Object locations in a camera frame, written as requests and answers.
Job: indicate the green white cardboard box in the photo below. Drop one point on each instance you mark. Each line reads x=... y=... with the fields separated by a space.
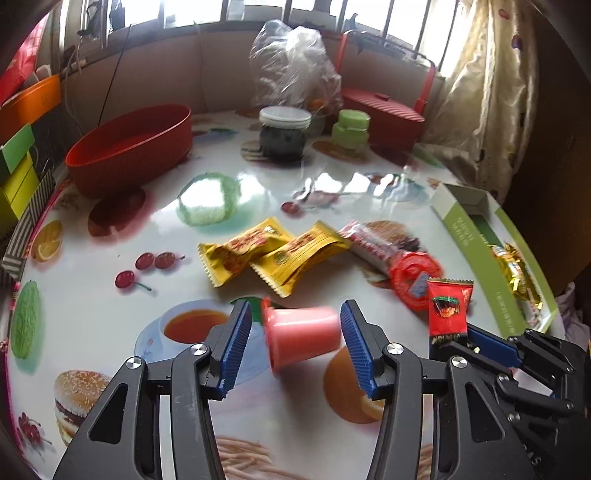
x=466 y=230

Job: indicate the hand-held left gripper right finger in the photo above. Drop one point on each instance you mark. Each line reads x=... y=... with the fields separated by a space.
x=358 y=350

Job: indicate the yellow green cardboard box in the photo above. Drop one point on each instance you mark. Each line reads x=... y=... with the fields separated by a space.
x=21 y=194

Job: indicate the yellow snack packet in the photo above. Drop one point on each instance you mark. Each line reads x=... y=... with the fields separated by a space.
x=300 y=258
x=240 y=249

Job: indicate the small clear jar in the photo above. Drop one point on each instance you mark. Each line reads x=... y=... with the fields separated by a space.
x=321 y=121

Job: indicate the brown wooden cabinet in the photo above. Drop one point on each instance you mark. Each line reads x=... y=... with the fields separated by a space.
x=554 y=138

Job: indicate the red paper pack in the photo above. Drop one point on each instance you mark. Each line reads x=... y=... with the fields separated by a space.
x=21 y=64

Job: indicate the cream patterned curtain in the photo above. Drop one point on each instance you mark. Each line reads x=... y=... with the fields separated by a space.
x=485 y=92

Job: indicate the orange box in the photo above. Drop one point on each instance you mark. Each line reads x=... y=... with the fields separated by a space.
x=32 y=101

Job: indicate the white red snack bar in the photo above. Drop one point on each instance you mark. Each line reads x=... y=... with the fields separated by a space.
x=369 y=247

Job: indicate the red lidded jelly cup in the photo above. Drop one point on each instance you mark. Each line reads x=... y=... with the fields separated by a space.
x=415 y=281

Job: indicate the pink jelly cup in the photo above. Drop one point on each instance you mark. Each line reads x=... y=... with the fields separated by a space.
x=300 y=337

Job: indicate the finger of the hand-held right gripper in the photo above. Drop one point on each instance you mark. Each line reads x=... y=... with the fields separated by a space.
x=494 y=346
x=455 y=350

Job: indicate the green cream jar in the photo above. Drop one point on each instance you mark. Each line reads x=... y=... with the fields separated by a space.
x=351 y=129

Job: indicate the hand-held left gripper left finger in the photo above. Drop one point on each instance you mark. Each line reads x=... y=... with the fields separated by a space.
x=235 y=350

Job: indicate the red oval tub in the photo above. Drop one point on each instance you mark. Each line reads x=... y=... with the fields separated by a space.
x=129 y=152

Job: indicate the clear plastic bag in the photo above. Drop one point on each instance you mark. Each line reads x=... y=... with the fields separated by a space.
x=291 y=64

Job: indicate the glass jar dark contents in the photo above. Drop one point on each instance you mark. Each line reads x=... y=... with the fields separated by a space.
x=284 y=138

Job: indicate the red snack packet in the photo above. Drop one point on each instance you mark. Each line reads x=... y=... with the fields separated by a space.
x=450 y=309

